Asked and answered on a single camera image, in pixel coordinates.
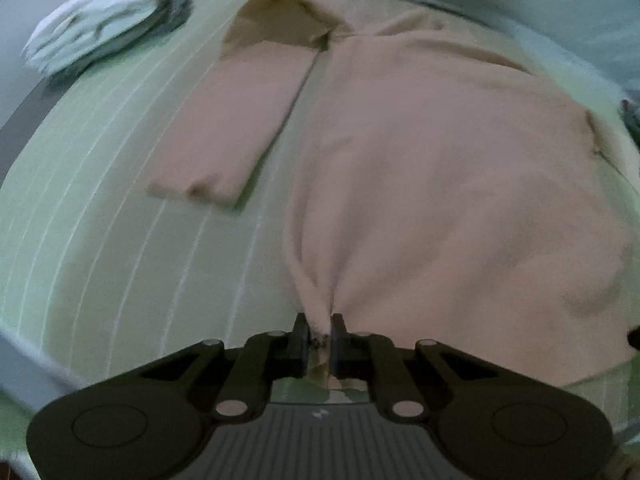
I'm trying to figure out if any beige sweater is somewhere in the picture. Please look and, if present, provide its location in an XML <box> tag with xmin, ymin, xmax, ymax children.
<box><xmin>145</xmin><ymin>0</ymin><xmax>637</xmax><ymax>392</ymax></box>

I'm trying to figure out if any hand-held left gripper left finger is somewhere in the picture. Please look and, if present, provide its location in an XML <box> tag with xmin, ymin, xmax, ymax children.
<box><xmin>134</xmin><ymin>313</ymin><xmax>310</xmax><ymax>422</ymax></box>

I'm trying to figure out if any green checked bedsheet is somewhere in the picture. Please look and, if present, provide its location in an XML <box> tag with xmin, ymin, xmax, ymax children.
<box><xmin>0</xmin><ymin>0</ymin><xmax>640</xmax><ymax>461</ymax></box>

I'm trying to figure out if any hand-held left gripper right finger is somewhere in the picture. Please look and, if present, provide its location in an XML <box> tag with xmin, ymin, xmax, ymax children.
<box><xmin>331</xmin><ymin>313</ymin><xmax>507</xmax><ymax>421</ymax></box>

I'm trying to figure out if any folded white quilt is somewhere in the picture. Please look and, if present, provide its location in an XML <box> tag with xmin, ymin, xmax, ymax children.
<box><xmin>20</xmin><ymin>0</ymin><xmax>195</xmax><ymax>80</ymax></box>

